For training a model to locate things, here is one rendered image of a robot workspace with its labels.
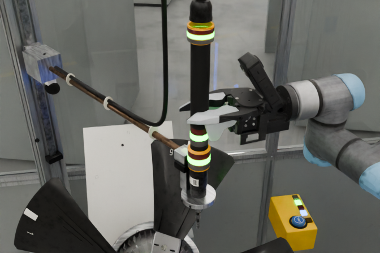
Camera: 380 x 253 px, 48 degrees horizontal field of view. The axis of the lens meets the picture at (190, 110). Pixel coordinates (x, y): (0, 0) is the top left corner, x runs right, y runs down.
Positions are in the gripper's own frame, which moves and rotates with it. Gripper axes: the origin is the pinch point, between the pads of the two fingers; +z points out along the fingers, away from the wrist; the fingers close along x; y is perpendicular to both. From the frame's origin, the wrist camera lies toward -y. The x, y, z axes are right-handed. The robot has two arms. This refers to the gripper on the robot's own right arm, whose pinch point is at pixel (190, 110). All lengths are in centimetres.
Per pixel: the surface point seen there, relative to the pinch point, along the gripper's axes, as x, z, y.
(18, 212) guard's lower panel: 80, 45, 84
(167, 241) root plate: 7.0, 3.2, 39.5
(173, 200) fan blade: 12.2, -0.1, 31.9
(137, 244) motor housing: 16, 9, 48
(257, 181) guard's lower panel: 63, -51, 81
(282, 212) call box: 23, -39, 59
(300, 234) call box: 15, -40, 60
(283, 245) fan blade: 3, -26, 47
